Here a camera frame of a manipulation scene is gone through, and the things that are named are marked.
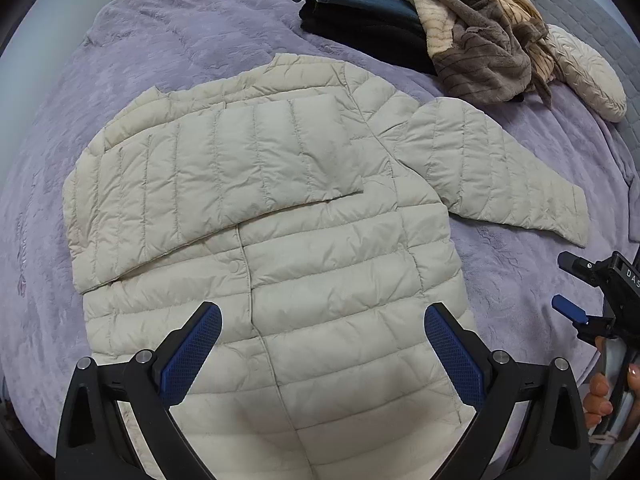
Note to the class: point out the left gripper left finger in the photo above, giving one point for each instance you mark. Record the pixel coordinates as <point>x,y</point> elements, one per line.
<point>93,442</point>

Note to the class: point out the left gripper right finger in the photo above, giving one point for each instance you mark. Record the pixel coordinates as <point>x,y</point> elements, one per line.
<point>552,442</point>

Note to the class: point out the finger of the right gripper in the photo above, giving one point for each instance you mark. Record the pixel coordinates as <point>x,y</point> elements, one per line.
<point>580,265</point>
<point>588,327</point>

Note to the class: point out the cream quilted puffer jacket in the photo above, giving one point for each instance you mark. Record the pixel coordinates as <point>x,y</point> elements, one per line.
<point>310,200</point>

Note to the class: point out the right hand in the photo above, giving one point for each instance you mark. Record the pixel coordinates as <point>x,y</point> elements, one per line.
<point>596,405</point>

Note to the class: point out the cream knitted pillow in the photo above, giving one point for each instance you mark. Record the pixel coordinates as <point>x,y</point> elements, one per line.
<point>588,74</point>

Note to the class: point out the brown striped fleece garment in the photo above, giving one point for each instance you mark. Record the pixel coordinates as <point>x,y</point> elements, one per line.
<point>488,51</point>

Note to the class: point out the grey quilted headboard cover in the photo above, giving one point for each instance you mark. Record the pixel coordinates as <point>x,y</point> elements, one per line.
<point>589,22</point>

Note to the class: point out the folded dark jeans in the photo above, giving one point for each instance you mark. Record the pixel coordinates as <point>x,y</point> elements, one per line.
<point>388,30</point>

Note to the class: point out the lavender embossed blanket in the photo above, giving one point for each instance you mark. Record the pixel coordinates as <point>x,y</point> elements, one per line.
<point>510,273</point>

